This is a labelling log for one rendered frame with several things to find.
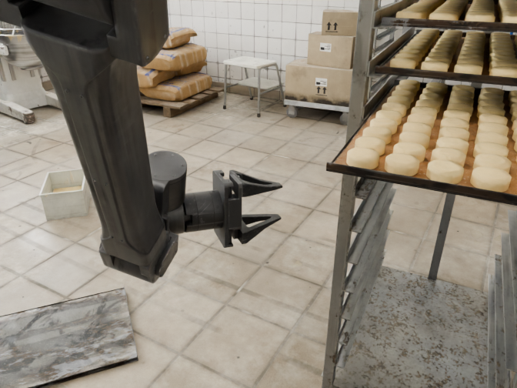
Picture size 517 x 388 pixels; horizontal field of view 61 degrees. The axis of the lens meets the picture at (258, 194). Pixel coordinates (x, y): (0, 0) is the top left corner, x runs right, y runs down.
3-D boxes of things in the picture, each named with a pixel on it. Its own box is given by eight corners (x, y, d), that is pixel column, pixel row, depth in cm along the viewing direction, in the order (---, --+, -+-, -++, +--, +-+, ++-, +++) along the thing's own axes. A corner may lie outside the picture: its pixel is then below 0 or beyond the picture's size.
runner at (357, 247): (357, 265, 107) (358, 255, 106) (345, 262, 108) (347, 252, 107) (400, 167, 158) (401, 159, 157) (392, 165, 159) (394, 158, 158)
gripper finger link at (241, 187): (271, 205, 72) (216, 213, 69) (273, 165, 70) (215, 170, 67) (288, 223, 67) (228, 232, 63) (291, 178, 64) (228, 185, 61)
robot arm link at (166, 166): (99, 259, 58) (160, 282, 57) (90, 199, 50) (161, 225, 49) (143, 200, 66) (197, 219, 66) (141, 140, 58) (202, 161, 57)
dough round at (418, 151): (431, 161, 71) (432, 149, 70) (407, 166, 69) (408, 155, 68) (408, 150, 75) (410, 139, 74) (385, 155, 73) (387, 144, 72)
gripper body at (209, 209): (225, 229, 71) (178, 235, 68) (224, 168, 67) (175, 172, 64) (236, 247, 65) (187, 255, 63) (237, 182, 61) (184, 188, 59)
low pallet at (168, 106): (82, 102, 443) (81, 91, 437) (137, 85, 506) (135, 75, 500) (180, 119, 393) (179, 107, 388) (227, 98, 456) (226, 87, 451)
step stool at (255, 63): (287, 106, 429) (288, 58, 408) (258, 118, 398) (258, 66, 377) (251, 98, 453) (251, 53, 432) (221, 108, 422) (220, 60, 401)
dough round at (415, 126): (435, 138, 80) (438, 128, 79) (412, 142, 79) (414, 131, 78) (418, 130, 84) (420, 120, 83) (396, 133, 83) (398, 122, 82)
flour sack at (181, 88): (176, 104, 396) (175, 88, 389) (138, 98, 412) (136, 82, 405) (216, 86, 453) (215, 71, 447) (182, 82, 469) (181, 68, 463)
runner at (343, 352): (343, 369, 124) (345, 361, 122) (334, 366, 125) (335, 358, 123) (387, 250, 175) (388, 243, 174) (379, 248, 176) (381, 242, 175)
